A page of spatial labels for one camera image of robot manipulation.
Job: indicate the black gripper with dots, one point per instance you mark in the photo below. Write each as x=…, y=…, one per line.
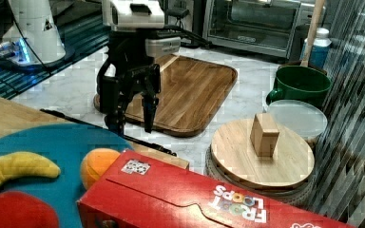
x=126, y=72

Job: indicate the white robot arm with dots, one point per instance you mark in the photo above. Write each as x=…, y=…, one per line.
x=143, y=16

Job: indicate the round wooden lid with knob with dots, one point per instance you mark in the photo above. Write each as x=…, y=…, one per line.
x=262, y=154

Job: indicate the orange toy fruit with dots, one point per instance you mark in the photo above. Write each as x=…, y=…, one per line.
x=95, y=163

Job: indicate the blue bottle with white cap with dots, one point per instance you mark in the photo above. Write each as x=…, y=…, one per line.
x=320, y=48

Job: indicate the silver toaster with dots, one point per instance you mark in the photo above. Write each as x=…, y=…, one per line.
x=187, y=15

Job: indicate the woven basket under lid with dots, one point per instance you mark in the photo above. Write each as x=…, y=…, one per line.
x=294, y=196

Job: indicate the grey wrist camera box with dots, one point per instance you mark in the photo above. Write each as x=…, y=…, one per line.
x=159, y=47

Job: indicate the silver toaster oven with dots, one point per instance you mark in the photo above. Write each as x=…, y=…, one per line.
x=261, y=26

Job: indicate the blue plate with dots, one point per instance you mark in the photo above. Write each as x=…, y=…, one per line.
x=66, y=144

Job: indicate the green mug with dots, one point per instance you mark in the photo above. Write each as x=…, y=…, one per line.
x=299, y=83

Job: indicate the red Froot Loops cereal box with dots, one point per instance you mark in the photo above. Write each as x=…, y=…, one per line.
x=139, y=192

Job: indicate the wooden utensil handle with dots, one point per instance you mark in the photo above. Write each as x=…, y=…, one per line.
x=319, y=4

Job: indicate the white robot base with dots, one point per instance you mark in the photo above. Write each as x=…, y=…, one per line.
x=33, y=40

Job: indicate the brown wooden cutting board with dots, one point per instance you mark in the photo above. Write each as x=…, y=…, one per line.
x=191, y=93

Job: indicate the yellow toy banana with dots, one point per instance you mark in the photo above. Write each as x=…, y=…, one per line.
x=26, y=164

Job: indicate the red toy fruit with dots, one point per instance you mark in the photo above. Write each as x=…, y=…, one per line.
x=21, y=210

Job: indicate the clear plastic container lid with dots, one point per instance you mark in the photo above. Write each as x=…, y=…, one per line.
x=304, y=119

